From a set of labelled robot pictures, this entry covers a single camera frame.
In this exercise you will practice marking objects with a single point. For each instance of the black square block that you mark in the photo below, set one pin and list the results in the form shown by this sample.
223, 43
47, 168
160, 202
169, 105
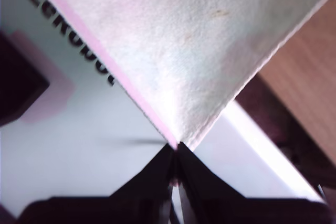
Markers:
18, 82

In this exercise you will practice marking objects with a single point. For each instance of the mint tea towel pink border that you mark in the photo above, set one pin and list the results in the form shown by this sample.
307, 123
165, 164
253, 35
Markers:
183, 37

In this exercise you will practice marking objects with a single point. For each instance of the white board with black lettering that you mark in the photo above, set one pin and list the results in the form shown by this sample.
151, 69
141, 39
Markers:
78, 142

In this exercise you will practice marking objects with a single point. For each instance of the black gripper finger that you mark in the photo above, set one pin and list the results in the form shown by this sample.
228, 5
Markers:
202, 182
152, 182

